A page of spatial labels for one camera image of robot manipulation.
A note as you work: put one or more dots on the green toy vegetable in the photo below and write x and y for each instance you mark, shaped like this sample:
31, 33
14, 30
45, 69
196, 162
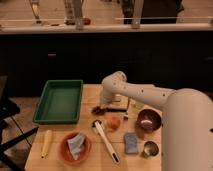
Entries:
138, 105

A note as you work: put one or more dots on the grey crumpled cloth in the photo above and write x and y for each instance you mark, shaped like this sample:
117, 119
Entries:
75, 145

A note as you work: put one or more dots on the green plastic tray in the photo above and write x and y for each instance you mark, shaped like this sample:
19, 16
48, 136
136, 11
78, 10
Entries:
60, 102

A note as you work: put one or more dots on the orange toy fruit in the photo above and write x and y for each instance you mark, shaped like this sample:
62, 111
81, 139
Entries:
113, 123

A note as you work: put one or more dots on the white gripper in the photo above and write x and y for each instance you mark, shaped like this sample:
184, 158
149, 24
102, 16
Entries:
107, 98

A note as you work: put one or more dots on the dark red grapes bunch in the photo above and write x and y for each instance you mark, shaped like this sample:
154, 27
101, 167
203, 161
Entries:
99, 111

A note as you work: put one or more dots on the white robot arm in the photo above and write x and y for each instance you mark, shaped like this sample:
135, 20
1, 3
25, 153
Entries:
187, 118

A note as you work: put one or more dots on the dark red bowl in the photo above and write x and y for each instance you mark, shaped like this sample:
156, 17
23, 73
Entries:
148, 120

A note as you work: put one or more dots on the small metal cup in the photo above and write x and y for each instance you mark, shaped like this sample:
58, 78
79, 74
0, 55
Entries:
150, 149

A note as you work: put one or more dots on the yellow corn cob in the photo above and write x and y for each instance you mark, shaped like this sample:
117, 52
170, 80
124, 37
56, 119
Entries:
47, 141

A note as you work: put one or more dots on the orange plastic plate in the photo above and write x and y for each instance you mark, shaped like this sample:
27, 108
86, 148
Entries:
64, 152

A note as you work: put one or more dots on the blue sponge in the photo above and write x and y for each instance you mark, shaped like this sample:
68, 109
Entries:
130, 142

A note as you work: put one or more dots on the small dark fork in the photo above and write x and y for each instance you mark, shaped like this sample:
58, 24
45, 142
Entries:
126, 116

